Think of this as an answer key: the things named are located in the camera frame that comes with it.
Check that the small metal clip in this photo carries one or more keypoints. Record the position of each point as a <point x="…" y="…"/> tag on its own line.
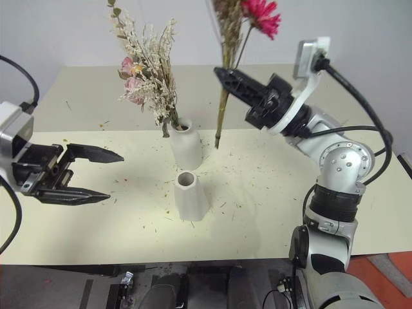
<point x="127" y="278"/>

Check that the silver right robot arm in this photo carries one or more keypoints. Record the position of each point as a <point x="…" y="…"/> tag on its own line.
<point x="341" y="167"/>

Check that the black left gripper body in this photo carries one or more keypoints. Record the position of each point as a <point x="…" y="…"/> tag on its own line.
<point x="35" y="167"/>

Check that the red flower dried bouquet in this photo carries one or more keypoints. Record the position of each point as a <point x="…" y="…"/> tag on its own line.
<point x="222" y="109"/>

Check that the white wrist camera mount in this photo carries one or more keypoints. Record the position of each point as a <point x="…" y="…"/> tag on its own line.
<point x="309" y="87"/>
<point x="14" y="124"/>

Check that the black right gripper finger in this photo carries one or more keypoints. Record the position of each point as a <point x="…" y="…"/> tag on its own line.
<point x="241" y="93"/>
<point x="239" y="77"/>

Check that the dark rounded shape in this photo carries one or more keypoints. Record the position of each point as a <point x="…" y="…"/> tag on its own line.
<point x="167" y="291"/>

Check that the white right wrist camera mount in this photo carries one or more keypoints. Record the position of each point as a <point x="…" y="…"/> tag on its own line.
<point x="309" y="87"/>

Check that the round white bottle vase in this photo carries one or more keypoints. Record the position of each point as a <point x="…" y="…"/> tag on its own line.
<point x="186" y="151"/>

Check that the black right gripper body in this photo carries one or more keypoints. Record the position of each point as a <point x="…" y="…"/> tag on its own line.
<point x="273" y="104"/>

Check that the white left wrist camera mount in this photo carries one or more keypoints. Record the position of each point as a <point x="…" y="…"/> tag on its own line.
<point x="14" y="124"/>

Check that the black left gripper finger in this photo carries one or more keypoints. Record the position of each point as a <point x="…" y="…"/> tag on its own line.
<point x="93" y="153"/>
<point x="74" y="195"/>

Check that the tapered white vase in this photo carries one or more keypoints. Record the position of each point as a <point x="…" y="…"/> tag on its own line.
<point x="190" y="202"/>

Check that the dried white pink flower bouquet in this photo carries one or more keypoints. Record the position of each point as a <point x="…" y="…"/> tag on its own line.
<point x="161" y="80"/>

